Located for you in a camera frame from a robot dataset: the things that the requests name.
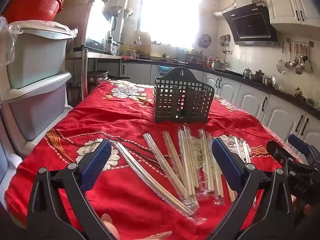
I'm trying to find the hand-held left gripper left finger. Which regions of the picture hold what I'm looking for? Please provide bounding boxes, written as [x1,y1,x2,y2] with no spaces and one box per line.
[26,139,118,240]

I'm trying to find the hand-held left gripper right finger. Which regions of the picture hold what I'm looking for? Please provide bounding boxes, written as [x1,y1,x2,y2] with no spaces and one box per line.
[207,137,295,240]

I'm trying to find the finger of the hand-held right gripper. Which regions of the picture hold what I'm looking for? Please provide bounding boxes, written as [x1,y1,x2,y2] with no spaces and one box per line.
[266,140,297,167]
[287,134,320,165]

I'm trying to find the bunch of chopsticks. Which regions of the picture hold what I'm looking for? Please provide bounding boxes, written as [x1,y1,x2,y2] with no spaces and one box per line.
[114,125,253,224]

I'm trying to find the dark grey utensil basket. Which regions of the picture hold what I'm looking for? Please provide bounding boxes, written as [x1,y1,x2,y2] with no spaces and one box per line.
[153,67,215,124]

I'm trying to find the row of hanging kitchen utensils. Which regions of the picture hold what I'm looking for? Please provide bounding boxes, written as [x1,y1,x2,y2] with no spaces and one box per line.
[276,38,314,75]

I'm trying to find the person's right hand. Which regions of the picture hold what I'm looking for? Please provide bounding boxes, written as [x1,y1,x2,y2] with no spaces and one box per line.
[291,196,314,218]

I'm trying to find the person's left hand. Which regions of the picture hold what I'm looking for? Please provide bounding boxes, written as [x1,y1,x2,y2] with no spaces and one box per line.
[101,214,173,240]

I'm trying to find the red floral tablecloth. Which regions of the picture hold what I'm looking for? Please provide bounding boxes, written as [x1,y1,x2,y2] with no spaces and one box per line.
[4,79,293,240]

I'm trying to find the bag of vegetables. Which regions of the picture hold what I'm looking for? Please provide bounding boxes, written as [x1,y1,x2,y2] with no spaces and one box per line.
[295,85,320,108]

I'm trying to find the white lower kitchen cabinets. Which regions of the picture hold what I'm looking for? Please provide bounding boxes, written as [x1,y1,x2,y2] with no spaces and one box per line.
[120,62,320,143]

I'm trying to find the white kitchen cabinets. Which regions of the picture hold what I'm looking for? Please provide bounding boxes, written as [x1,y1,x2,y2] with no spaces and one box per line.
[264,0,320,25]
[120,62,320,143]

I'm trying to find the clear plastic bag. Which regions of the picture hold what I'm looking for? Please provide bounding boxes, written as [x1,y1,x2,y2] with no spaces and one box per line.
[272,71,293,90]

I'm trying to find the small steel pot with lid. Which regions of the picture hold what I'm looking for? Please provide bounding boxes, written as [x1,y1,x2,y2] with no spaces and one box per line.
[66,82,82,103]

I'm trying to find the steel stovetop pot with lid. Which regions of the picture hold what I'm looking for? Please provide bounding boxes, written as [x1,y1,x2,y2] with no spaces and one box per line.
[252,70,265,82]

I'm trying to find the grey storage bin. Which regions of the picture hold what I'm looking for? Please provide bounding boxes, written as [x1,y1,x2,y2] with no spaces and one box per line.
[2,72,73,142]

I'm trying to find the black kitchen countertop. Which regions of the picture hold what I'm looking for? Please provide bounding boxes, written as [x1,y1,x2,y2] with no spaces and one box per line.
[122,57,320,120]

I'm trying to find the stack of steel pans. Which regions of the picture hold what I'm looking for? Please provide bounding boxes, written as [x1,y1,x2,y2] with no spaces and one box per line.
[87,70,110,90]

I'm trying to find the large steel stockpot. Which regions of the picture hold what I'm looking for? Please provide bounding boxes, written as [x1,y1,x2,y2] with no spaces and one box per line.
[211,60,228,71]

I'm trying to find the cluster of condiment bottles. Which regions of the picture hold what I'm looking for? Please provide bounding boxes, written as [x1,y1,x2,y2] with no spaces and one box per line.
[205,55,218,68]

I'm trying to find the black dish rack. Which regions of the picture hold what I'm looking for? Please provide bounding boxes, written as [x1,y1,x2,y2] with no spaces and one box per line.
[186,50,204,64]

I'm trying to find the stainless steel table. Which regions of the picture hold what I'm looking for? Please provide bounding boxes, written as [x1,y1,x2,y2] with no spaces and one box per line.
[65,50,123,103]

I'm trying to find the small hanging utensil rack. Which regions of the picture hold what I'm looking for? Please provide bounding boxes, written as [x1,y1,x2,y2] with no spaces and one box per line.
[220,34,231,55]

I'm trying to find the black range hood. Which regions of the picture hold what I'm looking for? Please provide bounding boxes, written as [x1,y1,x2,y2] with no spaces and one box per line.
[222,0,280,47]

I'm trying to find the white upper kitchen cabinets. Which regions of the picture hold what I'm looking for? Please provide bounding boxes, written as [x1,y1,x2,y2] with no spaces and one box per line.
[264,0,320,25]

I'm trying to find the clear plastic bag liner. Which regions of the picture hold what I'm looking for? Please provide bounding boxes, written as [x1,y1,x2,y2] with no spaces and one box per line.
[0,16,78,65]

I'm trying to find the large countertop oven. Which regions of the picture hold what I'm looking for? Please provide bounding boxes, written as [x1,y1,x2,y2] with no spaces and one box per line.
[54,0,113,53]

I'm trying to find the kitchen window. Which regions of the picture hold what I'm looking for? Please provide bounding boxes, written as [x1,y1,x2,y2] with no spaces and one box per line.
[137,0,200,48]

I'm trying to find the red plastic colander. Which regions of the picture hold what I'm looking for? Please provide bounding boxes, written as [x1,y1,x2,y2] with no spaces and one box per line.
[1,0,64,22]

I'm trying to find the round wall fan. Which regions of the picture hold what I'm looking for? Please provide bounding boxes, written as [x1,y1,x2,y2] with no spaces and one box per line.
[198,34,212,48]

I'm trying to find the flexible aluminium duct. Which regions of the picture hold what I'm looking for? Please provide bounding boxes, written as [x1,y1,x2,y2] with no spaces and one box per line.
[214,1,237,17]

